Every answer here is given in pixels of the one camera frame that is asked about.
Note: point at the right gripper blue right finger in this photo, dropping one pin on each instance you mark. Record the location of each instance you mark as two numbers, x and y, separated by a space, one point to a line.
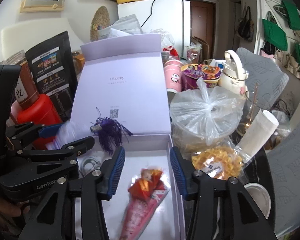
183 170

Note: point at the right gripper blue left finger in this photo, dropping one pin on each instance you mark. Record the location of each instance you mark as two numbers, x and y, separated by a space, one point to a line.
111 170

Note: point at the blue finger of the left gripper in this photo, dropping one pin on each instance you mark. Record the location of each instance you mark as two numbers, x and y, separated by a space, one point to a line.
49 131
79 147

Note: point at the pink rose cone package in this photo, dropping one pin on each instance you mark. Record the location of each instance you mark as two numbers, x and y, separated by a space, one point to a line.
146 193

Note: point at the person's left hand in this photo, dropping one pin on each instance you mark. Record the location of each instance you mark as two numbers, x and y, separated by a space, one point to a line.
9 211

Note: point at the red canister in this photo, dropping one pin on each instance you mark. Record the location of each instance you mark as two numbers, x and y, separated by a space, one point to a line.
41 112

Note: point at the yellow waffle snack bag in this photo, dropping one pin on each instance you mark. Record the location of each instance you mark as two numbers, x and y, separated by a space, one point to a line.
221 162

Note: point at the orange peel jar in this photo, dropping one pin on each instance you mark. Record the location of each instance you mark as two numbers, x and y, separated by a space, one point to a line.
26 92

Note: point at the clear plastic bag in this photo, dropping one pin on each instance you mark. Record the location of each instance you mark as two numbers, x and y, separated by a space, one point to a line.
204 116

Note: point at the black printed pouch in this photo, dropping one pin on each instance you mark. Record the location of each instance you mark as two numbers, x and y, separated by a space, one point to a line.
52 67

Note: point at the white paper roll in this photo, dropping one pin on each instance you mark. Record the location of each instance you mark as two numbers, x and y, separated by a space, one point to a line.
258 133

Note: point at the steel bowl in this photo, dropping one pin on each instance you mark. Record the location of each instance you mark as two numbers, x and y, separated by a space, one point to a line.
261 197

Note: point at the lavender gift box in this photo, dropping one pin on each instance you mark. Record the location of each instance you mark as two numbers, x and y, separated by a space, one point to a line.
123 78

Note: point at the white foam board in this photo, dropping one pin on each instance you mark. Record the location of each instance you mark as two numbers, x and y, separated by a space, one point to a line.
27 34

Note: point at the cream water bottle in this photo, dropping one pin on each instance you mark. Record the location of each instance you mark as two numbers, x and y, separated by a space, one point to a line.
233 75

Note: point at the near grey leaf chair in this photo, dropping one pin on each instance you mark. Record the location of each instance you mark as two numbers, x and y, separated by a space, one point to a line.
284 162

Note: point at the grey leaf chair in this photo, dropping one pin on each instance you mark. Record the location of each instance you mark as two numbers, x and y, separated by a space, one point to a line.
284 162
263 71

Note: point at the pink panda cup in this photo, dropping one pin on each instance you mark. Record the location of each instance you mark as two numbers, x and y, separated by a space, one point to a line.
173 75

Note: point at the far grey leaf chair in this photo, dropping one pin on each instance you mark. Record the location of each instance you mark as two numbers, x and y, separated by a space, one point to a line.
263 71

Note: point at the woven straw fan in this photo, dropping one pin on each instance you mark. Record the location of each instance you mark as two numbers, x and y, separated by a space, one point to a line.
100 21

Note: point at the black hanging bag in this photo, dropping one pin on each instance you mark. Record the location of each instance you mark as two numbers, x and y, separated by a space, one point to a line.
245 28

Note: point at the white refrigerator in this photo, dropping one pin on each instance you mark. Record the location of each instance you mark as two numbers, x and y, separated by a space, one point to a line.
171 16

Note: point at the brown entrance door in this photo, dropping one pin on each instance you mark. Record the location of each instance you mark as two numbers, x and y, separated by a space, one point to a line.
203 19

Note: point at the green handbag middle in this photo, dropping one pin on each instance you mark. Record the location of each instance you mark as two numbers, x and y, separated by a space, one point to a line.
275 35

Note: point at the green handbag top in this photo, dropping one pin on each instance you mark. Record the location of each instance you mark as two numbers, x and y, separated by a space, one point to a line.
289 12

